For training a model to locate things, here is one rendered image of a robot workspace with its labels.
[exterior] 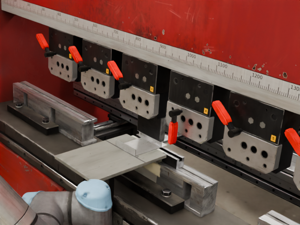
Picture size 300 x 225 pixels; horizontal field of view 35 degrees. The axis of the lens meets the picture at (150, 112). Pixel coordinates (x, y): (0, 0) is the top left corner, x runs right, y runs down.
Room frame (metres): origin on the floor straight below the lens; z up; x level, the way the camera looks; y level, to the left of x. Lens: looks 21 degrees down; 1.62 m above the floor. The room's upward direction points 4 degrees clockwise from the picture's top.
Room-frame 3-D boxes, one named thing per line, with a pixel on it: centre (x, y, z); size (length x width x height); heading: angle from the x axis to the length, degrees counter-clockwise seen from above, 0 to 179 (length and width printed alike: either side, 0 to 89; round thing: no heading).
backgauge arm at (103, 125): (1.92, 0.04, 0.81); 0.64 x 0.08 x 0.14; 134
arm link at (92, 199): (0.91, 0.11, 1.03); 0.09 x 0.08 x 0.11; 94
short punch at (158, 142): (1.34, -0.01, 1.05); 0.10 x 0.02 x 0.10; 44
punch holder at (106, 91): (1.50, 0.15, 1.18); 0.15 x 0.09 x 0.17; 44
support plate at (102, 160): (1.23, 0.10, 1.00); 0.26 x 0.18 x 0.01; 134
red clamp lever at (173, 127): (1.18, -0.07, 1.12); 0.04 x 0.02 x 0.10; 134
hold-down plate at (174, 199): (1.27, 0.01, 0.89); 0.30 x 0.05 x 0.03; 44
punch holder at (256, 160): (1.07, -0.27, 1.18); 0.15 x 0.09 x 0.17; 44
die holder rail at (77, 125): (1.73, 0.38, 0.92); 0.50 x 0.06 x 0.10; 44
